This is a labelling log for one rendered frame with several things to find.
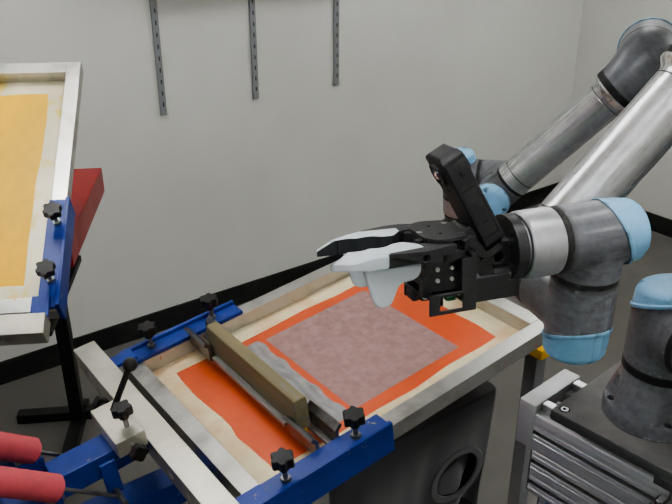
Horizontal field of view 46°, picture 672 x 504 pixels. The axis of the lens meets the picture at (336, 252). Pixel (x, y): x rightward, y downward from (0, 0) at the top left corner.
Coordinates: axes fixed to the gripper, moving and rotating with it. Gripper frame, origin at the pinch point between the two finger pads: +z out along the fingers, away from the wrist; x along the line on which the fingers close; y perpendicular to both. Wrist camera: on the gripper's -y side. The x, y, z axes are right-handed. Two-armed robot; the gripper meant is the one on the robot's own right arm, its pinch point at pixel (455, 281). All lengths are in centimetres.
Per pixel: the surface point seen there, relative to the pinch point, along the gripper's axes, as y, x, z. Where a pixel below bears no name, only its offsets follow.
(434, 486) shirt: 22.8, -30.3, 31.4
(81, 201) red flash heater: -111, -53, -6
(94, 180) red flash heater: -127, -43, -5
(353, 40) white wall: -200, 125, 0
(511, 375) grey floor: -68, 98, 125
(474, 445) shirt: 22.1, -16.7, 28.3
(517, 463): 12, 10, 60
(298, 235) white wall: -200, 76, 93
